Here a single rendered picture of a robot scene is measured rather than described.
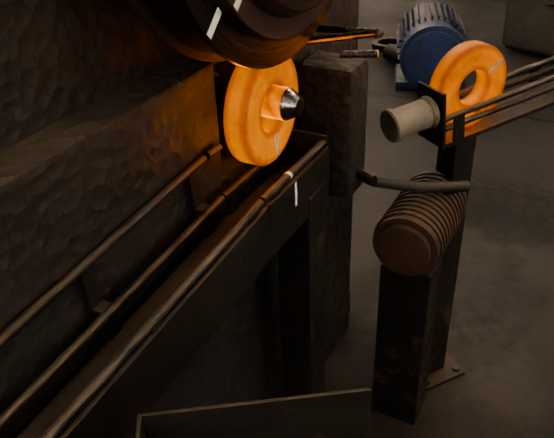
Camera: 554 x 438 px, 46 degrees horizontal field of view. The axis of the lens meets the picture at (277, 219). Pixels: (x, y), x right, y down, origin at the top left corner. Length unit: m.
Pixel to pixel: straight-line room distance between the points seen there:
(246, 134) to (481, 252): 1.31
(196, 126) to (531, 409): 1.05
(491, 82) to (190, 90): 0.63
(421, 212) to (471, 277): 0.77
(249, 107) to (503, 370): 1.05
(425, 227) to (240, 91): 0.48
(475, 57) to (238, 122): 0.54
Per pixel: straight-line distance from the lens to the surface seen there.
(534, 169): 2.55
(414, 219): 1.18
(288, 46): 0.86
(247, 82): 0.84
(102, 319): 0.76
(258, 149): 0.88
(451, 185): 1.23
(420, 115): 1.19
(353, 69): 1.07
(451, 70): 1.21
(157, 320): 0.73
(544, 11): 3.60
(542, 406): 1.64
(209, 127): 0.90
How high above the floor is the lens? 1.16
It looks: 33 degrees down
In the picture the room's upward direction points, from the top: 2 degrees counter-clockwise
